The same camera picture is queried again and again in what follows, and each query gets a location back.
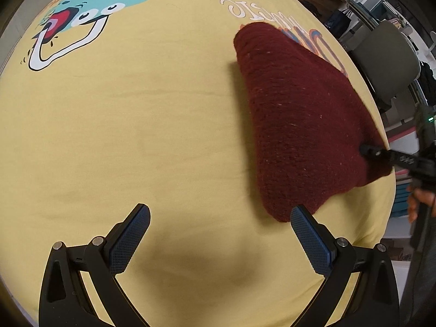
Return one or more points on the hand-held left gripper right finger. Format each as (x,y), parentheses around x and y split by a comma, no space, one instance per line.
(308,242)

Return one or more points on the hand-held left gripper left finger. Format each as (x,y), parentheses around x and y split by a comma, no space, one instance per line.
(131,242)

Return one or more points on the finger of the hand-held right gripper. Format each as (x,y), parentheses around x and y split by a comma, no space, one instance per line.
(391,156)

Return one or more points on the yellow cartoon printed bedsheet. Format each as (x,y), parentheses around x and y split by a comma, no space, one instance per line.
(136,126)

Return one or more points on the maroon knitted sweater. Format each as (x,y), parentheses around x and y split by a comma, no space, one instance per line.
(306,119)

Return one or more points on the dark blue bag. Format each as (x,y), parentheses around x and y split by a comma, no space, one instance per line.
(339,22)

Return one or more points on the grey-green chair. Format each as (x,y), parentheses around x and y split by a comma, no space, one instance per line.
(385,61)

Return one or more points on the person's right hand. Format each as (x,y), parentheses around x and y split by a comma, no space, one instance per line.
(420,201)

